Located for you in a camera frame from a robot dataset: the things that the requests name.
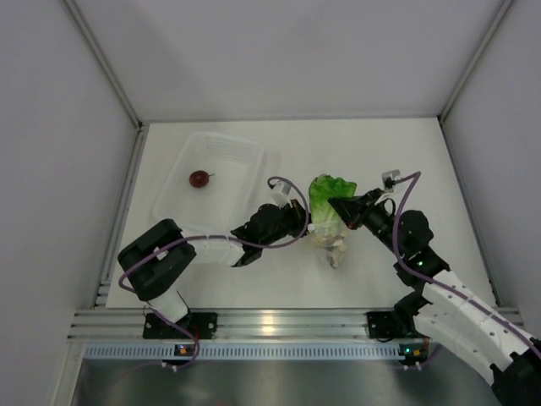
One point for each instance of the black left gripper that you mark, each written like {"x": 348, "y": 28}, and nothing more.
{"x": 298, "y": 214}

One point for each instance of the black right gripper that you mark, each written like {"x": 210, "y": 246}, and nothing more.
{"x": 350, "y": 207}

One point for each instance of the fake green lettuce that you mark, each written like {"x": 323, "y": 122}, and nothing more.
{"x": 321, "y": 189}

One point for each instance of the clear dotted zip bag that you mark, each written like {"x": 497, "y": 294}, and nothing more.
{"x": 321, "y": 237}

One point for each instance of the fake red apple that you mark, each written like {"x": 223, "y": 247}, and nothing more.
{"x": 200, "y": 178}

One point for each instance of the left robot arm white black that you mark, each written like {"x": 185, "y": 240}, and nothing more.
{"x": 154, "y": 262}

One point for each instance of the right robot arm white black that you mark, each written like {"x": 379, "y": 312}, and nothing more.
{"x": 442, "y": 307}

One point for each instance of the fake grey fish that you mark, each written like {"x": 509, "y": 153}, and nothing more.
{"x": 334, "y": 253}

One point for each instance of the white perforated plastic basket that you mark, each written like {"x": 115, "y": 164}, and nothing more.
{"x": 223, "y": 203}

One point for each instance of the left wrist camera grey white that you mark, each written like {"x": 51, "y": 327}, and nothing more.
{"x": 279, "y": 193}

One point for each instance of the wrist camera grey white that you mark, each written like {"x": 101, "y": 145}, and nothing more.
{"x": 390, "y": 180}
{"x": 279, "y": 193}

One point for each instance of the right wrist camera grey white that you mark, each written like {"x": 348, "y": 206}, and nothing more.
{"x": 390, "y": 180}

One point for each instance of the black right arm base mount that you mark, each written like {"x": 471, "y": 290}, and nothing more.
{"x": 397, "y": 323}

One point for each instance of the grey slotted cable duct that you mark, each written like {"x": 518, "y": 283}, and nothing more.
{"x": 255, "y": 351}

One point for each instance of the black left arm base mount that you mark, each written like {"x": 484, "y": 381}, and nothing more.
{"x": 201, "y": 325}

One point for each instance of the aluminium mounting rail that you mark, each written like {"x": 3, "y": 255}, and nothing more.
{"x": 235, "y": 325}

